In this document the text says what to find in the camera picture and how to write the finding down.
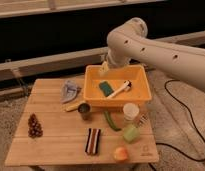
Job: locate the yellow banana toy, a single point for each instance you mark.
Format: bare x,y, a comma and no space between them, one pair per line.
73,106

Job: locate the green plastic cup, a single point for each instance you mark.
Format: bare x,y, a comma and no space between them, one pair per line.
130,133

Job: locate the brown grape cluster toy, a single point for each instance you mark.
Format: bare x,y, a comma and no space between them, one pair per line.
35,128

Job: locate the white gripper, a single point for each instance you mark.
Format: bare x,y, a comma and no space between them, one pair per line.
103,68

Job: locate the blue grey towel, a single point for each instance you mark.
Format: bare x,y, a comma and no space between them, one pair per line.
69,91

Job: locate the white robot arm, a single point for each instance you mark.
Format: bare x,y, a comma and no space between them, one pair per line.
129,41

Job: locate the silver fork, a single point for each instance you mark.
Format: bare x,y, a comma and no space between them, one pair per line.
143,119

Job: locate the yellow plastic bin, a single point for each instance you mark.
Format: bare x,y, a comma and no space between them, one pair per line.
139,93

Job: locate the orange peach toy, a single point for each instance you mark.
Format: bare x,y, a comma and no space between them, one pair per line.
120,154

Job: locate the green sponge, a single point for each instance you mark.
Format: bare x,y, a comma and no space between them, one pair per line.
106,88

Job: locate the dark metal cup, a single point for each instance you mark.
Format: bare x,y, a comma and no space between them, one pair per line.
84,110

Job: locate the wooden table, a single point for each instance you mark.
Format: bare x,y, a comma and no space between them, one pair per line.
65,134

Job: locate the green cucumber toy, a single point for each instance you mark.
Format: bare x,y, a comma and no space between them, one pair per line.
110,122

